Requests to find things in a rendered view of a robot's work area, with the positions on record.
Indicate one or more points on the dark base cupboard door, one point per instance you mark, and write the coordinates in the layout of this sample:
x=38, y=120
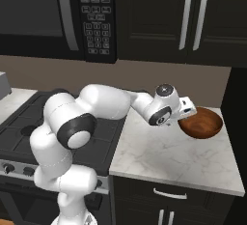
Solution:
x=138, y=212
x=199, y=217

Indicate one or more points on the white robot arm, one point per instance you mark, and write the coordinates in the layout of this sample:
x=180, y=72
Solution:
x=106, y=101

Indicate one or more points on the tall dark cabinet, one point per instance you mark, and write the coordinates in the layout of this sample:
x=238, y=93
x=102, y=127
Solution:
x=237, y=122

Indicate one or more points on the grey box appliance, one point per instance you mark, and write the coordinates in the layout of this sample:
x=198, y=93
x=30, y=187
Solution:
x=4, y=85

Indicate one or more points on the brown wooden bowl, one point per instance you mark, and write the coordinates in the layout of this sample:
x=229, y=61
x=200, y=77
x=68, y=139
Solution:
x=202, y=126

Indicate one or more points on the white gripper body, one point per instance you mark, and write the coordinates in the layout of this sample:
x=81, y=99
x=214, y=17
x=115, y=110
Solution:
x=189, y=114

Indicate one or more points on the black stove knob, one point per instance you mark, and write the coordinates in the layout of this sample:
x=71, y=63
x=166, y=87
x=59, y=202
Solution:
x=98, y=183
x=7, y=168
x=29, y=171

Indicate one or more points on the dark drawer front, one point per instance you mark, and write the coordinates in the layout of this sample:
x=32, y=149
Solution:
x=205, y=196

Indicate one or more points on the black stove with hob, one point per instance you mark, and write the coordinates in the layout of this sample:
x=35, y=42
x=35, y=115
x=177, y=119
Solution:
x=19, y=132

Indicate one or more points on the black microwave oven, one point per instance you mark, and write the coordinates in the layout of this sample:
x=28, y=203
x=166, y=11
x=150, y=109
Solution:
x=32, y=6

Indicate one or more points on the dark wall cupboard door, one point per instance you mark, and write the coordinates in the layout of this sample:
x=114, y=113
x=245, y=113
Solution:
x=228, y=16
x=151, y=13

